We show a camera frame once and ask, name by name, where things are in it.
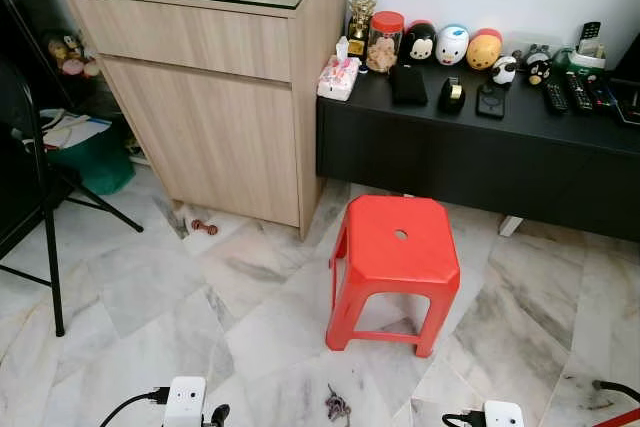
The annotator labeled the small gold trophy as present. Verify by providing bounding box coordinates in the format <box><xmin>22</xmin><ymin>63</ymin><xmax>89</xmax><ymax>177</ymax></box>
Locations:
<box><xmin>346</xmin><ymin>0</ymin><xmax>377</xmax><ymax>58</ymax></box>

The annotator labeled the black floor cable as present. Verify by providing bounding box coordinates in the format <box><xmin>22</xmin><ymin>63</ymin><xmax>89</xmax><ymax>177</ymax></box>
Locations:
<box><xmin>592</xmin><ymin>379</ymin><xmax>640</xmax><ymax>403</ymax></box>

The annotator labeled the black and white plush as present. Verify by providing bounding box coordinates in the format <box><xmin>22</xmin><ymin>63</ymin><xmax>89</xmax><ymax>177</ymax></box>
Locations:
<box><xmin>524</xmin><ymin>45</ymin><xmax>553</xmax><ymax>86</ymax></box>

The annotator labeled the bunch of keys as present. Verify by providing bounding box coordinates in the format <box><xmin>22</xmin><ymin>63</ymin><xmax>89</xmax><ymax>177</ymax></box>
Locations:
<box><xmin>325</xmin><ymin>385</ymin><xmax>353</xmax><ymax>423</ymax></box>

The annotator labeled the pink tissue pack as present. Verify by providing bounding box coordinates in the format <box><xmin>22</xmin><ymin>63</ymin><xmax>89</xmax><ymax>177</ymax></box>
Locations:
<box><xmin>317</xmin><ymin>37</ymin><xmax>361</xmax><ymax>102</ymax></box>

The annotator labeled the black tape dispenser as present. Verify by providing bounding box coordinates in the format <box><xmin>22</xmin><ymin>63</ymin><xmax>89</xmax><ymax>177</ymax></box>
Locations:
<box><xmin>438</xmin><ymin>76</ymin><xmax>467</xmax><ymax>114</ymax></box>

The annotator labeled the yellow bear plush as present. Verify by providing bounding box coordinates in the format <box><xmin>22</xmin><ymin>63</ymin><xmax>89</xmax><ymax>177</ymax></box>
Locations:
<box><xmin>466</xmin><ymin>29</ymin><xmax>504</xmax><ymax>72</ymax></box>

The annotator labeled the red plastic stool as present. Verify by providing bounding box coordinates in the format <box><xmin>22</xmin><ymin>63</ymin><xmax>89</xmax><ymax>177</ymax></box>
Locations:
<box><xmin>326</xmin><ymin>195</ymin><xmax>462</xmax><ymax>358</ymax></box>

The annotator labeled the black wallet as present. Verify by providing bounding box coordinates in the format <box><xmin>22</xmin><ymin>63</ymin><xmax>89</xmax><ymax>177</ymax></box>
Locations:
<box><xmin>389</xmin><ymin>63</ymin><xmax>429</xmax><ymax>106</ymax></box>

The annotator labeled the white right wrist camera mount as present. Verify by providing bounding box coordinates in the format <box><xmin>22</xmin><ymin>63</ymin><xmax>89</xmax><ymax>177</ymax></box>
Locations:
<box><xmin>484</xmin><ymin>401</ymin><xmax>525</xmax><ymax>427</ymax></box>

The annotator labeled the black remote control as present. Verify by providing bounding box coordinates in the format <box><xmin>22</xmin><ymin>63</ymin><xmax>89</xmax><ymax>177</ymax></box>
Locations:
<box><xmin>565</xmin><ymin>69</ymin><xmax>596</xmax><ymax>113</ymax></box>
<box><xmin>542</xmin><ymin>80</ymin><xmax>569</xmax><ymax>114</ymax></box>

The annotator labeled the green bin with bag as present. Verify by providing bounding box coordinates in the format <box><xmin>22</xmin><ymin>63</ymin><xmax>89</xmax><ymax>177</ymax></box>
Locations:
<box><xmin>40</xmin><ymin>112</ymin><xmax>136</xmax><ymax>196</ymax></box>

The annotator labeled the black charging pad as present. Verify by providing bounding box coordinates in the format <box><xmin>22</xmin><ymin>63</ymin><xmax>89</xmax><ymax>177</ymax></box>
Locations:
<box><xmin>475</xmin><ymin>83</ymin><xmax>508</xmax><ymax>120</ymax></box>

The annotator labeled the black low console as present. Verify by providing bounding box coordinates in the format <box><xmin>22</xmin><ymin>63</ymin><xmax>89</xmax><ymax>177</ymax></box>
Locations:
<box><xmin>316</xmin><ymin>47</ymin><xmax>640</xmax><ymax>243</ymax></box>

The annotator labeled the red-lidded snack jar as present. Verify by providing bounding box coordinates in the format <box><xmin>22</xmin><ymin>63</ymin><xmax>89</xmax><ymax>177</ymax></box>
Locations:
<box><xmin>366</xmin><ymin>11</ymin><xmax>406</xmax><ymax>74</ymax></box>

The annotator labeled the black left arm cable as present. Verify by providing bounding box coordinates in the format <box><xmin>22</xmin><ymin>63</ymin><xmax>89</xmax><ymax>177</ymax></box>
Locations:
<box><xmin>98</xmin><ymin>387</ymin><xmax>171</xmax><ymax>427</ymax></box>

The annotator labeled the white duck plush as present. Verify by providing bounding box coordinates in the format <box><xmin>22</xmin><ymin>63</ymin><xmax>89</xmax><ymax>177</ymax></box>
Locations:
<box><xmin>435</xmin><ymin>24</ymin><xmax>470</xmax><ymax>67</ymax></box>

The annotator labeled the small panda plush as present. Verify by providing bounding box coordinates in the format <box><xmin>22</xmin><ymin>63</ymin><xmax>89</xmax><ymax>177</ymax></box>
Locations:
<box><xmin>492</xmin><ymin>55</ymin><xmax>519</xmax><ymax>86</ymax></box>

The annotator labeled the light wooden cabinet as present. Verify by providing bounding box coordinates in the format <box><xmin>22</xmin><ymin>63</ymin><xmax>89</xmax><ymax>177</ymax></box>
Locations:
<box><xmin>58</xmin><ymin>0</ymin><xmax>351</xmax><ymax>240</ymax></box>

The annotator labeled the black mouse plush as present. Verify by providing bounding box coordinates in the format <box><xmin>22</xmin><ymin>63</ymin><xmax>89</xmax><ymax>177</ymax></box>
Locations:
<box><xmin>403</xmin><ymin>20</ymin><xmax>438</xmax><ymax>63</ymax></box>

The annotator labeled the black folding chair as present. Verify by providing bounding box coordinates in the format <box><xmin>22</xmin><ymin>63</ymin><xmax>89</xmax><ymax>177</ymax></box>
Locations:
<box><xmin>0</xmin><ymin>59</ymin><xmax>144</xmax><ymax>338</ymax></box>

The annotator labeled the small doll figurine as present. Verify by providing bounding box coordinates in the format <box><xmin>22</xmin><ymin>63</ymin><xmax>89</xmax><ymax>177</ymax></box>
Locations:
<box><xmin>45</xmin><ymin>32</ymin><xmax>99</xmax><ymax>78</ymax></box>

